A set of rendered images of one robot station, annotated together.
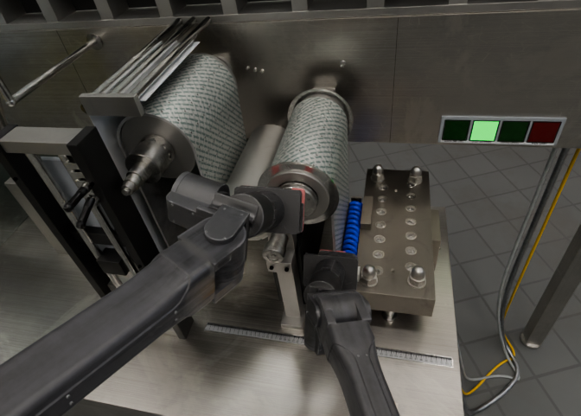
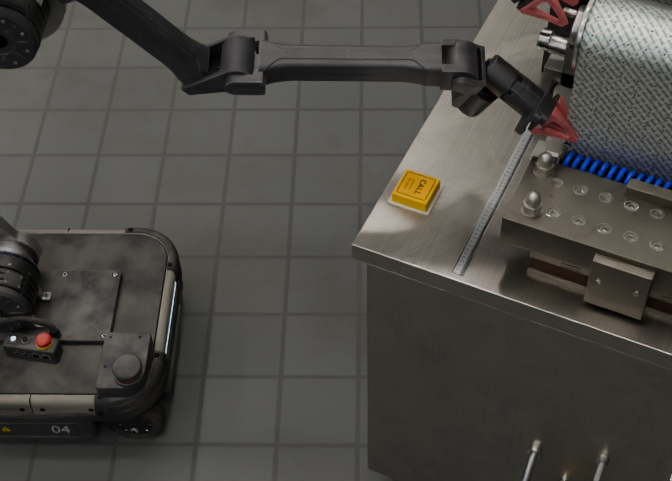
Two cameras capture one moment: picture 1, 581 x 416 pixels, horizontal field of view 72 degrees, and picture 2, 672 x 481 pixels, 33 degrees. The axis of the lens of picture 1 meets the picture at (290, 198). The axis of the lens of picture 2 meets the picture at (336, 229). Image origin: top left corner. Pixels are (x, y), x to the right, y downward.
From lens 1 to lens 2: 1.76 m
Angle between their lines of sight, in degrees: 65
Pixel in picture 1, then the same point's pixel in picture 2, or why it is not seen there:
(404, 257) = (569, 211)
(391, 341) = (496, 231)
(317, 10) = not seen: outside the picture
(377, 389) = (383, 56)
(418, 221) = (628, 244)
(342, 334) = (430, 47)
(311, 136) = (649, 20)
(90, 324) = not seen: outside the picture
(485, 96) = not seen: outside the picture
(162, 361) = (519, 52)
